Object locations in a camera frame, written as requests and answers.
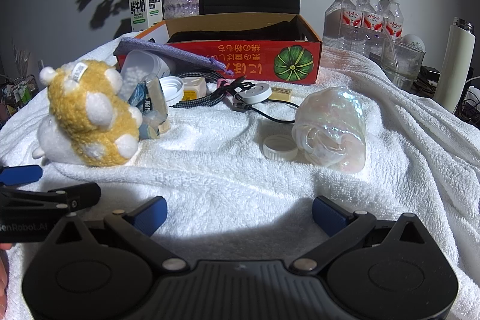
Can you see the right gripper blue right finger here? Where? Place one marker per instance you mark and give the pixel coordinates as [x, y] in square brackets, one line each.
[334, 220]

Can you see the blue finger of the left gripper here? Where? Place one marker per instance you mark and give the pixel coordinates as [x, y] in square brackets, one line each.
[20, 175]

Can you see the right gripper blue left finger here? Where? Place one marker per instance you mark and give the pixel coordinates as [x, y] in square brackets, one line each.
[144, 221]

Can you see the white screw cap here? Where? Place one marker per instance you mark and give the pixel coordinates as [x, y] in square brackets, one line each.
[280, 148]

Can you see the iridescent shell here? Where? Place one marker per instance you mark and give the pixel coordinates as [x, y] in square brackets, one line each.
[330, 129]

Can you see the yellow white plush toy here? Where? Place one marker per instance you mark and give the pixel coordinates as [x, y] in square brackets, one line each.
[87, 124]

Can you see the small yellow labelled box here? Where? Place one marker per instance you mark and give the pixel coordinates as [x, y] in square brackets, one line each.
[281, 94]

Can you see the cream square case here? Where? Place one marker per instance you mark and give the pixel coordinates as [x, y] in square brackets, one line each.
[194, 88]

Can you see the white round charger with cable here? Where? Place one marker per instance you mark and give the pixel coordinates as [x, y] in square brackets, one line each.
[251, 95]

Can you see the cotton swab plastic box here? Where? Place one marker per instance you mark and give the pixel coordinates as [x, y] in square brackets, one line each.
[140, 63]

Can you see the purple cloth pouch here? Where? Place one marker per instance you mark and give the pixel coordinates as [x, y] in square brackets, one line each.
[128, 44]

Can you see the white jar lid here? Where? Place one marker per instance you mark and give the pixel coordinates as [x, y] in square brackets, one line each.
[173, 89]

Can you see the person left hand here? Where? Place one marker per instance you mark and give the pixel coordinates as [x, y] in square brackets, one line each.
[3, 279]

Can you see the white terry towel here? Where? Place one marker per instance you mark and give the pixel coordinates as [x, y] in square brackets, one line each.
[227, 201]

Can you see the clear glass cup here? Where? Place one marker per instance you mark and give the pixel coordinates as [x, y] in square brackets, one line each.
[401, 63]

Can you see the red orange cardboard box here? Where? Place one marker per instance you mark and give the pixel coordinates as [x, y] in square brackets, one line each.
[259, 46]

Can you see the white thermos bottle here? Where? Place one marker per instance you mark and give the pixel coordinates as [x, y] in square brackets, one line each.
[456, 64]

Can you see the white round lamp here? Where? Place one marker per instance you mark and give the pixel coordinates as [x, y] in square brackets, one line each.
[413, 41]

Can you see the water bottle pack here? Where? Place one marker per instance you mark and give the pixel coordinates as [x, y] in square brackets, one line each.
[366, 27]

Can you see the white green milk carton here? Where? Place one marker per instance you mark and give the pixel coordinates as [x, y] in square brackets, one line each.
[145, 14]

